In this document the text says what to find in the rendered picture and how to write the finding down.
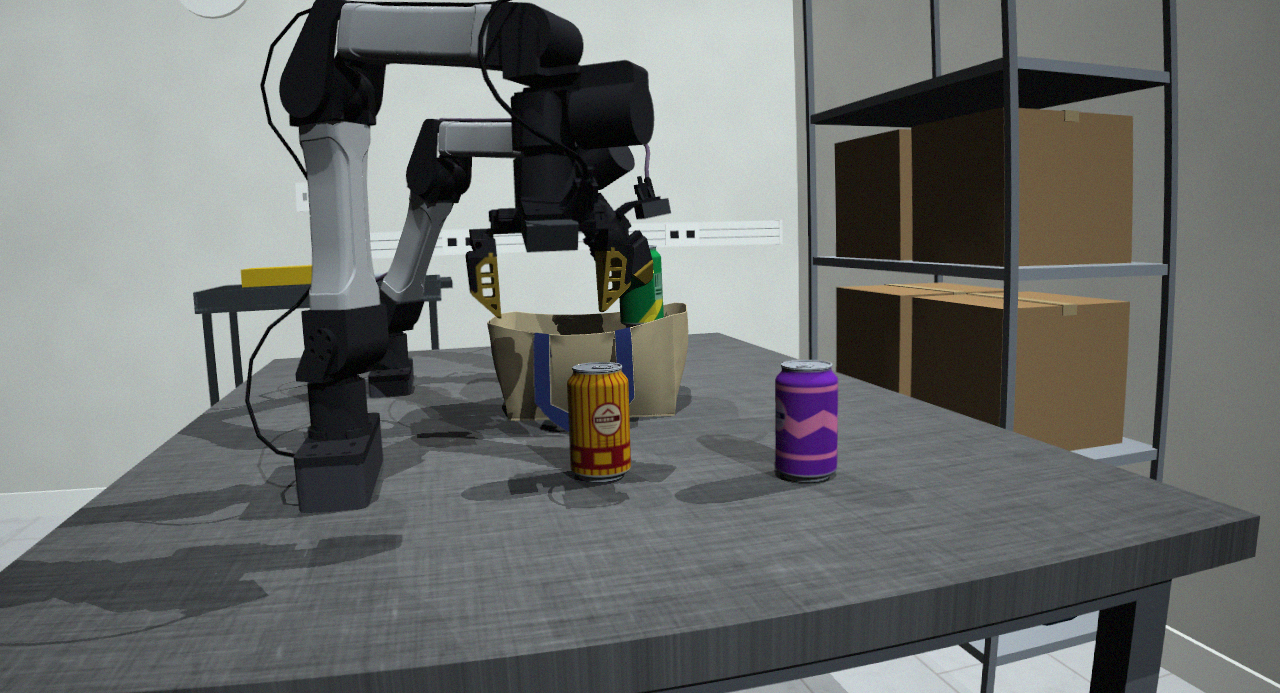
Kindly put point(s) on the beige canvas tote bag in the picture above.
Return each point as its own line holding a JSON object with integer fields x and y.
{"x": 533, "y": 356}

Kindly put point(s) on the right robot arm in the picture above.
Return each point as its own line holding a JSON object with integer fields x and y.
{"x": 608, "y": 105}

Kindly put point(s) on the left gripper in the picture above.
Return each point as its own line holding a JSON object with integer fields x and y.
{"x": 642, "y": 268}

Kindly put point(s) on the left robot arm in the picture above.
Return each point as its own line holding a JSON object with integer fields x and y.
{"x": 428, "y": 175}

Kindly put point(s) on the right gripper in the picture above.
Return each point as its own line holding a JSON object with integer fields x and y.
{"x": 549, "y": 176}

